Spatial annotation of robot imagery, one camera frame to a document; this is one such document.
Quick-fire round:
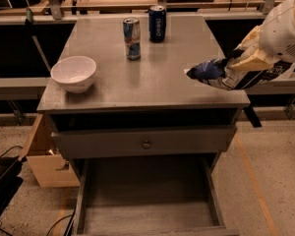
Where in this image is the grey metal shelf rail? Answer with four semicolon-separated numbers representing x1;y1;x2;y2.
0;78;49;100

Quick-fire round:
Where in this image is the white ceramic bowl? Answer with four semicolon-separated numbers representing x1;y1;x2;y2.
50;56;96;93

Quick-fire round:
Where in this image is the grey open middle drawer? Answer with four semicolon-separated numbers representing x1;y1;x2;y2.
72;155;239;236

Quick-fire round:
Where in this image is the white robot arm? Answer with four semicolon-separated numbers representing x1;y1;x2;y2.
227;0;295;71

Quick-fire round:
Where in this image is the black bin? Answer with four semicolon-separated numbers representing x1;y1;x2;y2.
0;157;23;216

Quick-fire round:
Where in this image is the grey wooden drawer cabinet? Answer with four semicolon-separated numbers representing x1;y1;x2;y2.
36;14;251;236

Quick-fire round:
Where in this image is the cardboard box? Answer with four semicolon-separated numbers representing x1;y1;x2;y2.
20;114;80;188

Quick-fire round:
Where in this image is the silver blue energy drink can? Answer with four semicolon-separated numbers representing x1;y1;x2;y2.
123;17;141;60

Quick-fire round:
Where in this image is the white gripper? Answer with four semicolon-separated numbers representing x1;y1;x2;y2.
227;0;295;72

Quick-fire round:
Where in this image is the blue chip bag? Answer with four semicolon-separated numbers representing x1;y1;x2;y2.
185;49;295;90

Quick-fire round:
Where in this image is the blue pepsi can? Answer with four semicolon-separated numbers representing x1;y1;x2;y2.
148;5;166;42

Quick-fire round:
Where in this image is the grey top drawer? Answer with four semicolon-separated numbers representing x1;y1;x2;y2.
51;107;239;159

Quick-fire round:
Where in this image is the round brass drawer knob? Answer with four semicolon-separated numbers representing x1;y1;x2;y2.
142;140;151;149

